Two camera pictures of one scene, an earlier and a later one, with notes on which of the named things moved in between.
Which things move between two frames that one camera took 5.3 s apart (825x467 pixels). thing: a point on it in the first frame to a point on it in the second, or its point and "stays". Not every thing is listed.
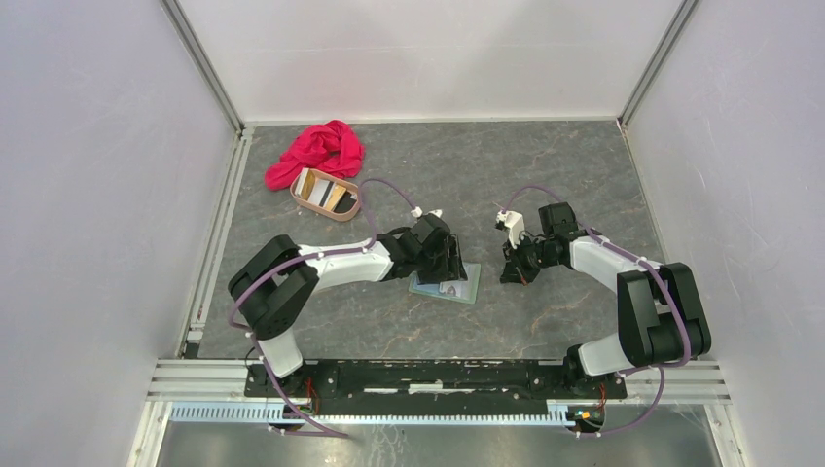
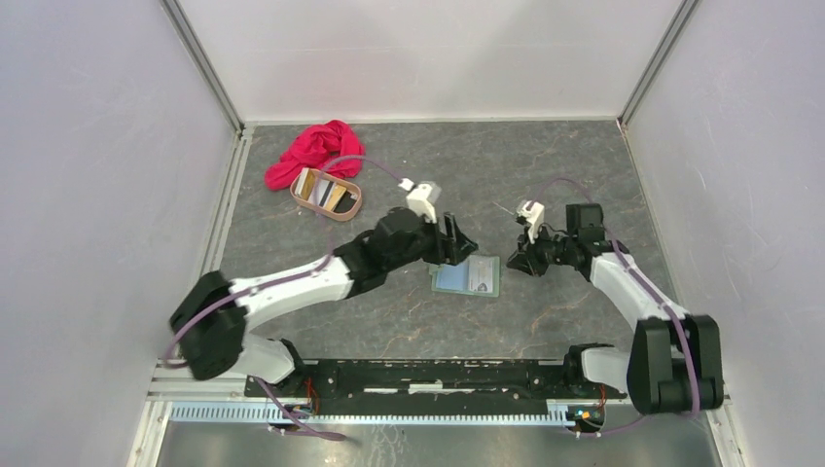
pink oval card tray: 333,215 stays
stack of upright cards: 304,184 stays
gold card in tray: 335,197 stays
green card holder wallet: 434,289 to 479,275
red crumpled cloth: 331,147 stays
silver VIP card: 458,288 to 481,273
